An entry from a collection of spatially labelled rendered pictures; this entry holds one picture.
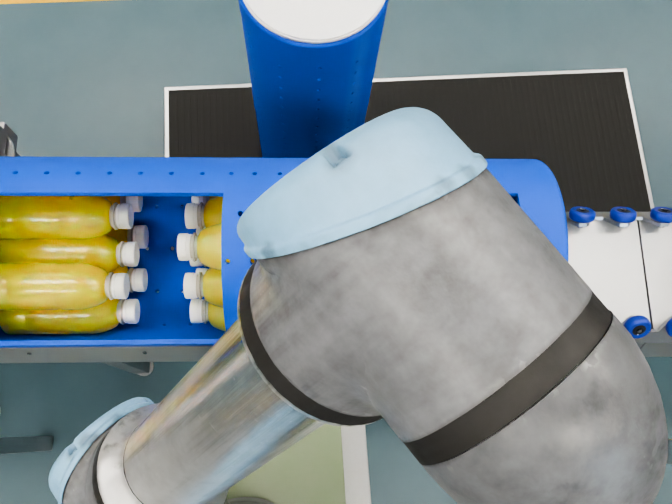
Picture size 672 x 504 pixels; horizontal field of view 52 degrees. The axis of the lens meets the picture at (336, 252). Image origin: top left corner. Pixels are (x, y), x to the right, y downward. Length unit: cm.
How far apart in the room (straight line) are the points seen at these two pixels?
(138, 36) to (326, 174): 228
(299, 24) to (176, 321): 56
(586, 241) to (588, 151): 100
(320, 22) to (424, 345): 104
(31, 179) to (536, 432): 84
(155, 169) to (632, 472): 80
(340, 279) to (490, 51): 228
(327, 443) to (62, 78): 192
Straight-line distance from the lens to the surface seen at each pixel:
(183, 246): 98
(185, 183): 96
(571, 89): 238
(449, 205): 29
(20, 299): 108
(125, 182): 98
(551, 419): 29
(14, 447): 198
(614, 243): 135
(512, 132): 225
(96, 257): 109
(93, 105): 246
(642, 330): 129
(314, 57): 130
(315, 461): 84
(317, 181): 29
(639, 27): 279
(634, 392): 31
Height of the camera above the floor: 210
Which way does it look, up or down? 75 degrees down
